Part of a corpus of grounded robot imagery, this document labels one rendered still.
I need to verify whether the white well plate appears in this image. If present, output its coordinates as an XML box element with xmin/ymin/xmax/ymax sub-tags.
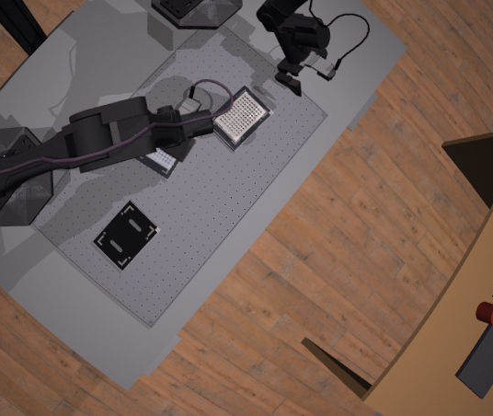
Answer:
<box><xmin>214</xmin><ymin>91</ymin><xmax>266</xmax><ymax>142</ymax></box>
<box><xmin>147</xmin><ymin>148</ymin><xmax>176</xmax><ymax>170</ymax></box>

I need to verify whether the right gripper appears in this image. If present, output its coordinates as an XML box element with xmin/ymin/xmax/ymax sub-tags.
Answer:
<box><xmin>160</xmin><ymin>98</ymin><xmax>200</xmax><ymax>162</ymax></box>

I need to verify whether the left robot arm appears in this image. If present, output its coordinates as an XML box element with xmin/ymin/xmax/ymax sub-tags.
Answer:
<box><xmin>160</xmin><ymin>0</ymin><xmax>330</xmax><ymax>49</ymax></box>

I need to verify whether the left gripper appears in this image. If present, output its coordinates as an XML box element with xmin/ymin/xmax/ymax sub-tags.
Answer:
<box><xmin>274</xmin><ymin>45</ymin><xmax>334</xmax><ymax>97</ymax></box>

